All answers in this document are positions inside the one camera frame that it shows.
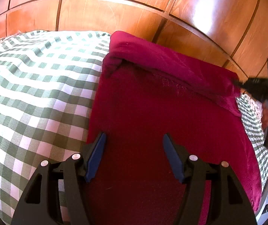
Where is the red velvet garment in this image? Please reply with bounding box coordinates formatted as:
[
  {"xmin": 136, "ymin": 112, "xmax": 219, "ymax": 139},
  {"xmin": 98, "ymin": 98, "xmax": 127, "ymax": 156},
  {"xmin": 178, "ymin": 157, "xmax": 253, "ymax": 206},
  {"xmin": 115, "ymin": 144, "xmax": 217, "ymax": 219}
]
[{"xmin": 85, "ymin": 31, "xmax": 262, "ymax": 224}]

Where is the orange wooden headboard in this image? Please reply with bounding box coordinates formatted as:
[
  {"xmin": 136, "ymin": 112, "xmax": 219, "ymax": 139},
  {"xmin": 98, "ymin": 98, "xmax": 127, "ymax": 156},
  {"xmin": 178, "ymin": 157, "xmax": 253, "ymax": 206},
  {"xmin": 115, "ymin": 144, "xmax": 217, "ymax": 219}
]
[{"xmin": 0, "ymin": 0, "xmax": 268, "ymax": 80}]

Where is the green white checkered cloth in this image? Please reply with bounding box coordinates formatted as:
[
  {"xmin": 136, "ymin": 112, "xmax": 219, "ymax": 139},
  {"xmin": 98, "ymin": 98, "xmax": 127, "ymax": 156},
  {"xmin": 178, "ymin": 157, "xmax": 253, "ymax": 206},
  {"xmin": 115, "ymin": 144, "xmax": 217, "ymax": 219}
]
[{"xmin": 0, "ymin": 31, "xmax": 111, "ymax": 224}]

